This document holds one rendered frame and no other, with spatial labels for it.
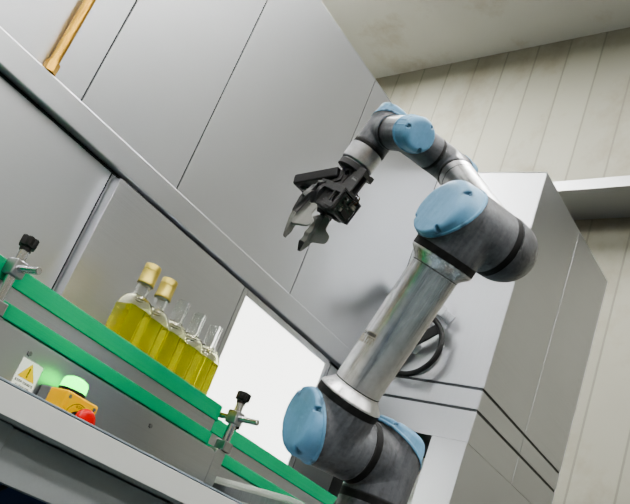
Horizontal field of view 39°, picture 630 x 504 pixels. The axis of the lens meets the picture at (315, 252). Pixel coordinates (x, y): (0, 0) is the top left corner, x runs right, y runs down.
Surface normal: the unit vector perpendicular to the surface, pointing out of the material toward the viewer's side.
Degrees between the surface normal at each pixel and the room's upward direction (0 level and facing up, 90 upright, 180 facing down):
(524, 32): 180
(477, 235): 119
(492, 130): 90
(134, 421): 90
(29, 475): 90
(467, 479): 90
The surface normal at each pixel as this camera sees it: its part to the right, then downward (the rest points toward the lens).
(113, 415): 0.80, 0.05
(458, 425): -0.50, -0.51
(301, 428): -0.83, -0.36
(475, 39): -0.34, 0.86
